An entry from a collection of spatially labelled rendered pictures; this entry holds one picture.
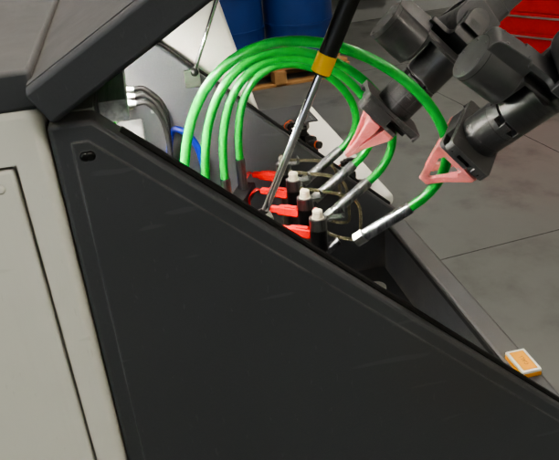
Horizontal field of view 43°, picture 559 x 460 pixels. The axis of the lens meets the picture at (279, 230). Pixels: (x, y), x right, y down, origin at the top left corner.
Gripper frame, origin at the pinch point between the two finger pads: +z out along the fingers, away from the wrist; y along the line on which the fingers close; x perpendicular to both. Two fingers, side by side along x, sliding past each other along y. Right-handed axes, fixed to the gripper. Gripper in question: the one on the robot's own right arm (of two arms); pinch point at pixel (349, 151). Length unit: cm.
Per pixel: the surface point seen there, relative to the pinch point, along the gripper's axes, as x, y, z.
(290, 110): -99, -9, 28
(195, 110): 7.9, 22.2, 7.8
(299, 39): 9.9, 18.2, -9.2
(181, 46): -28.5, 28.1, 12.8
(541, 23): -396, -156, -54
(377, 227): 11.5, -7.3, 2.9
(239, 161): -18.6, 7.7, 19.4
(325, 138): -76, -16, 21
